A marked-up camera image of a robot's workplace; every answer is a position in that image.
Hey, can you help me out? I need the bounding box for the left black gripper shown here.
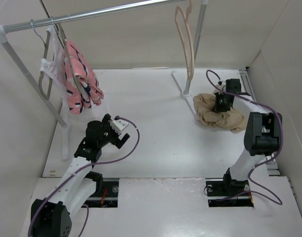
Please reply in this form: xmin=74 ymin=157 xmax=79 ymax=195
xmin=98 ymin=115 xmax=128 ymax=148

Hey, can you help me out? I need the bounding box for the beige t shirt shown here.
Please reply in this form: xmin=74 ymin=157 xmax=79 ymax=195
xmin=193 ymin=93 xmax=247 ymax=133

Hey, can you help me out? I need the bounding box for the beige wooden hanger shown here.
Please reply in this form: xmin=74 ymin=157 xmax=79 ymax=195
xmin=174 ymin=0 xmax=195 ymax=81

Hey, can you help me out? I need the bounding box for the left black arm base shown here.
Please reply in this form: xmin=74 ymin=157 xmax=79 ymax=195
xmin=82 ymin=171 xmax=119 ymax=208

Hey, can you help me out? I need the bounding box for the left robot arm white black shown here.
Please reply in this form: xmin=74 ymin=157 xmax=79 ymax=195
xmin=27 ymin=114 xmax=133 ymax=237

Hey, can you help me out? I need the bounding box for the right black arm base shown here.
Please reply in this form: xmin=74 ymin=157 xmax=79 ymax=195
xmin=204 ymin=173 xmax=254 ymax=207

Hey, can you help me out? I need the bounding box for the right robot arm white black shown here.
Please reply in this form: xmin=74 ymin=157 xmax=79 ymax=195
xmin=213 ymin=79 xmax=282 ymax=195

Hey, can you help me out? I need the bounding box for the white garment on hanger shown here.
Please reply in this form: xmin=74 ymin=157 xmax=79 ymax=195
xmin=39 ymin=26 xmax=68 ymax=99

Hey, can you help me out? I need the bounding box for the grey hanger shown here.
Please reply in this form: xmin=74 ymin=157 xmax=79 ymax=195
xmin=38 ymin=24 xmax=66 ymax=100

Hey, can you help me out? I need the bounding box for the pink patterned garment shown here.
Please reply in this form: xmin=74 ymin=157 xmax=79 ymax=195
xmin=64 ymin=40 xmax=104 ymax=115

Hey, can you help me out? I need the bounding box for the metal clothes rack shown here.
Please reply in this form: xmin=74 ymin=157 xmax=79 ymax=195
xmin=0 ymin=0 xmax=208 ymax=160

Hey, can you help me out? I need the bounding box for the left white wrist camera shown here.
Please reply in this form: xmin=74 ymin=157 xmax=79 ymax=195
xmin=110 ymin=119 xmax=129 ymax=134

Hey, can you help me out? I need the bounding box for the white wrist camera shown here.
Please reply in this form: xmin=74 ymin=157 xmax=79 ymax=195
xmin=110 ymin=119 xmax=129 ymax=134
xmin=214 ymin=81 xmax=226 ymax=93

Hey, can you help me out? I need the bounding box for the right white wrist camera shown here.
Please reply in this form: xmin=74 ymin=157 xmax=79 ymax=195
xmin=214 ymin=81 xmax=226 ymax=93

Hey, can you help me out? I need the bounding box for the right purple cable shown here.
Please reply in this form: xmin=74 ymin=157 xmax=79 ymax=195
xmin=206 ymin=70 xmax=284 ymax=206

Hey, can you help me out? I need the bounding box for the purple cable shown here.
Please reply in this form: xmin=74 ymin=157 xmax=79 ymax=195
xmin=206 ymin=70 xmax=284 ymax=206
xmin=27 ymin=116 xmax=141 ymax=237

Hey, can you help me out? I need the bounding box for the aluminium rail right side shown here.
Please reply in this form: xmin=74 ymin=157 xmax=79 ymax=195
xmin=234 ymin=70 xmax=284 ymax=205

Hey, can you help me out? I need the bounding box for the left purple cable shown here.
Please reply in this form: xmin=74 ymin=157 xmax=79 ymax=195
xmin=27 ymin=116 xmax=141 ymax=237

